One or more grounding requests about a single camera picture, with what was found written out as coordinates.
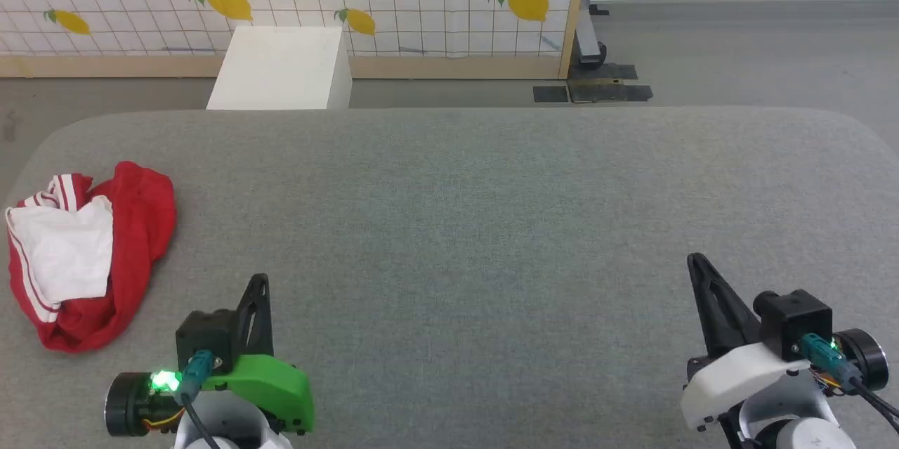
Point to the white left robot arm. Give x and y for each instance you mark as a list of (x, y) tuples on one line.
[(239, 428)]

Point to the black floor plate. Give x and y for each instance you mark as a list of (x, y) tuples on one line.
[(597, 87)]

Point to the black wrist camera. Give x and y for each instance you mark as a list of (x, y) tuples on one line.
[(207, 333), (793, 315)]

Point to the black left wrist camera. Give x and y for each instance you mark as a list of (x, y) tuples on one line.
[(207, 333)]

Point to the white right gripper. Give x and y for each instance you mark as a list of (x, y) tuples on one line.
[(737, 375)]

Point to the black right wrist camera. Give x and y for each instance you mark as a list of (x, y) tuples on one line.
[(793, 315)]

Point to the white box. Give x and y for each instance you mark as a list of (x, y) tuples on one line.
[(281, 69)]

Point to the red and white shirt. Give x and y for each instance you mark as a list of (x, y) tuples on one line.
[(140, 224)]

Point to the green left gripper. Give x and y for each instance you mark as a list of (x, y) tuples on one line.
[(274, 386)]

